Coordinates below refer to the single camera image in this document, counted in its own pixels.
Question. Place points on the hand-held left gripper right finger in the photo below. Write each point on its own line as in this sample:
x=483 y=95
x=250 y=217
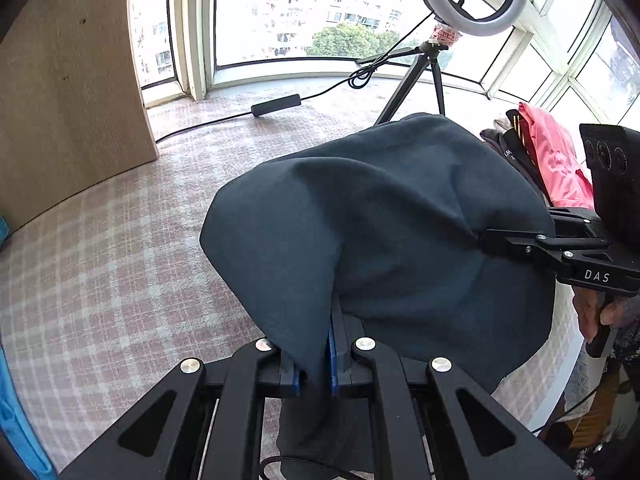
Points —
x=332 y=365

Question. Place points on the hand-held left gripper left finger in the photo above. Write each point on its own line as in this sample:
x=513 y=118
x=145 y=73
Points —
x=297 y=382

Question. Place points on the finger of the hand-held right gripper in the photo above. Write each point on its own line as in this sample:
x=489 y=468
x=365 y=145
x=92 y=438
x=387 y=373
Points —
x=525 y=246
x=575 y=217

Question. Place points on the dark navy sweatshirt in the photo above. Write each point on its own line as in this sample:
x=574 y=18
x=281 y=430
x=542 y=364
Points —
x=390 y=200

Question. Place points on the person's right hand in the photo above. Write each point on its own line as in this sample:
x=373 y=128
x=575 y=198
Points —
x=587 y=310

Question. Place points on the pink garment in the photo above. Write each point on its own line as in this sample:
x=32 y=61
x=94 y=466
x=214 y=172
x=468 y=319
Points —
x=555 y=160

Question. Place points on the dark grey printed garment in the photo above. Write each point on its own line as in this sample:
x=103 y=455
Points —
x=505 y=162

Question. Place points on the black garment yellow print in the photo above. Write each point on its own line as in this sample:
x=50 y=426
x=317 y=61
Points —
x=515 y=125

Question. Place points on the beige garment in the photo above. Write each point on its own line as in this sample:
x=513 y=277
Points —
x=501 y=125

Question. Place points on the pink plaid blanket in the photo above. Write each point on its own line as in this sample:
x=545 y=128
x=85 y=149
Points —
x=125 y=270

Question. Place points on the black tripod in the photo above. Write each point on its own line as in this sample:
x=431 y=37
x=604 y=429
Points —
x=431 y=50

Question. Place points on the red and white label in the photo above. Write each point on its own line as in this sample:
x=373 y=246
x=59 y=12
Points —
x=445 y=35

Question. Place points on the black power adapter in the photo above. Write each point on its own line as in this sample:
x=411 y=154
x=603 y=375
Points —
x=275 y=106

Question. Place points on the blue cloth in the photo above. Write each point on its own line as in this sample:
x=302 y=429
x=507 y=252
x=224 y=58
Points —
x=20 y=420

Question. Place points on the wooden panel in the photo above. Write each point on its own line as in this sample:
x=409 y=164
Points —
x=65 y=100

